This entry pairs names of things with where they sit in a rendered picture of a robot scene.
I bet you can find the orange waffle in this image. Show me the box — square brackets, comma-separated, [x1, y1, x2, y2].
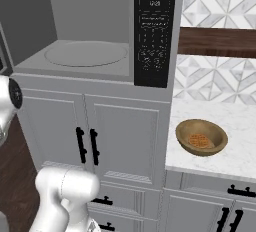
[187, 132, 210, 150]

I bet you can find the black drawer handle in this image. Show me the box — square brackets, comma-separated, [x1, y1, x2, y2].
[98, 221, 116, 232]
[91, 195, 114, 207]
[227, 184, 256, 198]

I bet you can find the black cupboard door handle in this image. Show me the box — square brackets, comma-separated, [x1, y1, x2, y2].
[89, 128, 101, 167]
[75, 126, 88, 165]
[228, 209, 244, 232]
[216, 206, 231, 232]

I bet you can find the dark wooden wall shelf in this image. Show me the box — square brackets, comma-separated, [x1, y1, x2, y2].
[177, 26, 256, 60]

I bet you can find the grey drawer front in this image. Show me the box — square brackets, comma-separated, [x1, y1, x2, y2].
[87, 209, 160, 232]
[90, 179, 165, 221]
[180, 171, 256, 208]

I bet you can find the grey microwave oven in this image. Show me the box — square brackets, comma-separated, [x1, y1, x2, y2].
[0, 0, 186, 89]

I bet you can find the grey cupboard door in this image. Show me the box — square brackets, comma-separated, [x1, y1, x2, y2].
[84, 93, 172, 189]
[229, 198, 256, 232]
[17, 88, 90, 174]
[161, 188, 236, 232]

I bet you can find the brown wooden bowl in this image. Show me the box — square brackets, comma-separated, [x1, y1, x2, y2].
[175, 118, 230, 158]

